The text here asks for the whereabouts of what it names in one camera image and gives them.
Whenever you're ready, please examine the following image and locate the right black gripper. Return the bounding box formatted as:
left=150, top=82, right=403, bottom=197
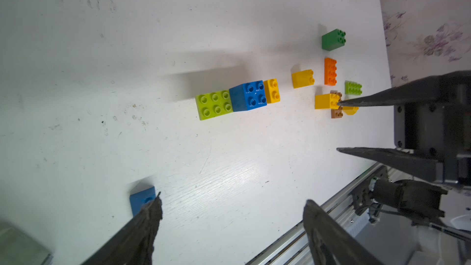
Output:
left=337, top=71, right=471, bottom=186

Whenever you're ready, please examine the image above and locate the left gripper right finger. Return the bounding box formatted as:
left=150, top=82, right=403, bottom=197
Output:
left=303, top=199, right=381, bottom=265

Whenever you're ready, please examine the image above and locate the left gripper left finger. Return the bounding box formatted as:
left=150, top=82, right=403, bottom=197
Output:
left=83, top=194, right=163, bottom=265

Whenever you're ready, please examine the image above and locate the blue sloped lego brick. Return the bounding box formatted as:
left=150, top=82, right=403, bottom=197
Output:
left=130, top=186, right=157, bottom=217

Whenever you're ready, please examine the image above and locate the lime green lego plate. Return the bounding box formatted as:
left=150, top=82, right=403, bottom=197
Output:
left=195, top=90, right=233, bottom=120

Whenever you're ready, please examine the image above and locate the yellow sloped lego brick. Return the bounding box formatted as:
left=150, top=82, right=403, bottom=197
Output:
left=264, top=79, right=280, bottom=104

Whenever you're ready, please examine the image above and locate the blue square lego brick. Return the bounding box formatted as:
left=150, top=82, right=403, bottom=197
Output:
left=229, top=80, right=267, bottom=112

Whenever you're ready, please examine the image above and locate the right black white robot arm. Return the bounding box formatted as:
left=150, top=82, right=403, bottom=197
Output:
left=341, top=71, right=471, bottom=242

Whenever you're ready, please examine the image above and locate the yellow lego brick hidden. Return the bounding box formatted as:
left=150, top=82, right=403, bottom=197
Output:
left=342, top=106, right=359, bottom=115

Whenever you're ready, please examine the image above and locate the brown long lego brick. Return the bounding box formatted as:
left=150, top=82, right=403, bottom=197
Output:
left=331, top=91, right=343, bottom=119

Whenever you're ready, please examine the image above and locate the yellow lego brick centre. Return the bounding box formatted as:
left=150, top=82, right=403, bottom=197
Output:
left=315, top=93, right=341, bottom=110

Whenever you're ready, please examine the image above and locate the orange lego brick right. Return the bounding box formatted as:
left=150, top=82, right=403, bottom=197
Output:
left=325, top=58, right=337, bottom=87

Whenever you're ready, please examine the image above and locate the green lego brick right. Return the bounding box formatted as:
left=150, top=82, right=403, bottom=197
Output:
left=321, top=29, right=346, bottom=52

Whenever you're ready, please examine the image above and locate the yellow square lego brick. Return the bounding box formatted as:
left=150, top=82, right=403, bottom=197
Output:
left=291, top=69, right=315, bottom=89

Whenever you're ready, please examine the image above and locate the lime green plate right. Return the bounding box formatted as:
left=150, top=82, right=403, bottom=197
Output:
left=345, top=81, right=363, bottom=96

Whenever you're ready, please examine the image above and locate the aluminium front rail frame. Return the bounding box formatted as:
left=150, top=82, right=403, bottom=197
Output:
left=249, top=163, right=399, bottom=265

